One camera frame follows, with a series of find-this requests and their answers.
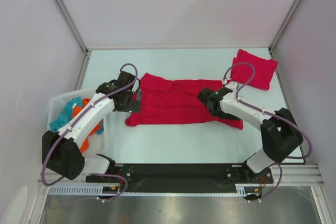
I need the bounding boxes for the orange t shirt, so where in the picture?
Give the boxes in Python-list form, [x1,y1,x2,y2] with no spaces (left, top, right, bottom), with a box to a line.
[71,97,104,153]

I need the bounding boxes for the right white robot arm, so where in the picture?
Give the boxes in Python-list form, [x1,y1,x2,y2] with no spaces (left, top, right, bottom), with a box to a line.
[197,82,303,183]

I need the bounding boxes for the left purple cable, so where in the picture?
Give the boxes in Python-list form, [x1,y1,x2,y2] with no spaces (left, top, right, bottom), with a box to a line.
[40,63,129,204]

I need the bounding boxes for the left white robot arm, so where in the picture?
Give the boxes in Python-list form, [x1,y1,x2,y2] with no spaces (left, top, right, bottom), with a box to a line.
[41,71,140,186]

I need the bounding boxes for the purple cable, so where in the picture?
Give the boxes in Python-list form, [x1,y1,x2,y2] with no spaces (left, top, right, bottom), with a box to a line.
[40,63,129,204]
[222,62,313,202]

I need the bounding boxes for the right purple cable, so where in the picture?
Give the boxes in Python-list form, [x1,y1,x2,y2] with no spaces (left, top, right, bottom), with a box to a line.
[222,62,313,202]

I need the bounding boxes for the grey slotted cable duct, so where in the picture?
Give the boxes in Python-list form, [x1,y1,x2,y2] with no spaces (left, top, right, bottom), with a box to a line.
[49,185,262,198]

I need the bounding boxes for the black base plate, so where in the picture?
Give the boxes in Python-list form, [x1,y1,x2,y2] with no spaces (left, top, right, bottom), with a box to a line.
[86,163,274,194]

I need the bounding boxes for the folded magenta t shirt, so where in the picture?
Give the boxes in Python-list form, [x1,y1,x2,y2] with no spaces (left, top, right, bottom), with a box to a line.
[230,48,279,91]

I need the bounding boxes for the teal t shirt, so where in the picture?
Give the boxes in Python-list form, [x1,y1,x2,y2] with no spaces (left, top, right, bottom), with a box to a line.
[48,98,105,136]

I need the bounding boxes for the white plastic laundry basket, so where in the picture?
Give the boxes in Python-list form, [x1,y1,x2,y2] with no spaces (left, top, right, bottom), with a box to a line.
[47,89,108,155]

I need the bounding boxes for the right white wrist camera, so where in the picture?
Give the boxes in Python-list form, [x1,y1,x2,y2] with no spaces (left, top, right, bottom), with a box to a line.
[222,78,239,90]

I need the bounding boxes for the magenta t shirt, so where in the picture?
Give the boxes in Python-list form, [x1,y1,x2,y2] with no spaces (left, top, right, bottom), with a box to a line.
[125,73,244,130]
[230,48,279,91]

